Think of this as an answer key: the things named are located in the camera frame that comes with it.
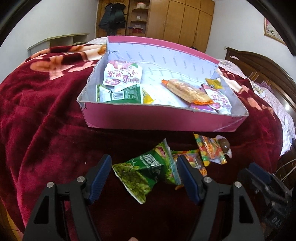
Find brown chocolate ball candy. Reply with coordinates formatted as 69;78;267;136
215;135;232;158

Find colourful gummy candy packet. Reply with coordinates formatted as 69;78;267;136
194;133;227;167

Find purple jelly cup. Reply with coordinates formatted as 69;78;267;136
190;103;217;113

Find yellow candy packet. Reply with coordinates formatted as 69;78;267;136
205;78;223;89
142;89;154;104

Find orange rice cracker packet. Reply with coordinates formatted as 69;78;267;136
162;79;214;105

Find green pea snack bag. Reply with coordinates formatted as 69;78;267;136
112;140;181;204

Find green pea snack bag barcode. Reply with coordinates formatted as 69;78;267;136
96;84;144;104

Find pink peach jelly pouch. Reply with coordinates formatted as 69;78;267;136
103;60;143;87

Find pink checked bed sheet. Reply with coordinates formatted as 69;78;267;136
87;36;296;157

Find red floral plush blanket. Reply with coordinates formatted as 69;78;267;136
1;44;283;232

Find dark wooden headboard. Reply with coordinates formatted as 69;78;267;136
225;47;295;111

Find framed wedding photo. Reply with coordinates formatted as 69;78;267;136
263;18;285;45

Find pink cardboard box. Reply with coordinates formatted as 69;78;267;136
77;36;249;132

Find wooden wardrobe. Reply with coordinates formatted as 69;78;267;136
96;0;215;53

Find red pot on shelf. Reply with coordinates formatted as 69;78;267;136
132;25;143;34

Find white low shelf unit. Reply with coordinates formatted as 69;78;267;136
27;33;89;56

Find round box on shelf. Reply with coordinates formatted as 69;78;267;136
136;3;147;9

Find dark hanging jackets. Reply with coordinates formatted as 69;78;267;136
98;3;126;36

